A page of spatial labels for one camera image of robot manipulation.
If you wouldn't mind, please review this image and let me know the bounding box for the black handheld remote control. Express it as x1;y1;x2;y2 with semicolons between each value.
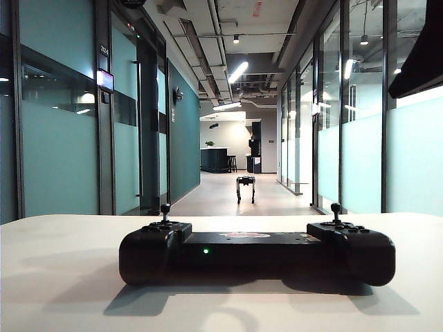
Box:
118;202;397;288

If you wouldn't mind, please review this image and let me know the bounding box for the black quadruped robot dog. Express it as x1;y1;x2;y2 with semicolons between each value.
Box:
236;174;254;205

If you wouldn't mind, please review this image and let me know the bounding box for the glowing door display panel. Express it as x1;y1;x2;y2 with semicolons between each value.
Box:
96;69;116;92

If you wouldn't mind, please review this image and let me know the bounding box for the dark counter with white top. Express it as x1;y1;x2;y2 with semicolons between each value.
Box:
199;147;232;174

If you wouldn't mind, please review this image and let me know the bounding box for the tall black cabinet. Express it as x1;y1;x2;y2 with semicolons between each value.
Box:
246;121;263;174

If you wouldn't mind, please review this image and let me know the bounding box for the low linear ceiling light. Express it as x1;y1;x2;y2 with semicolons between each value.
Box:
212;100;243;112

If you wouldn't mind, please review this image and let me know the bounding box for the long linear ceiling light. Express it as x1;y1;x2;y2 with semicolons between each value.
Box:
227;62;249;84

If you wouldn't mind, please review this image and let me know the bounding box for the vertical black door handle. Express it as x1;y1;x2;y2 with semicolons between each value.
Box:
132;60;144;199

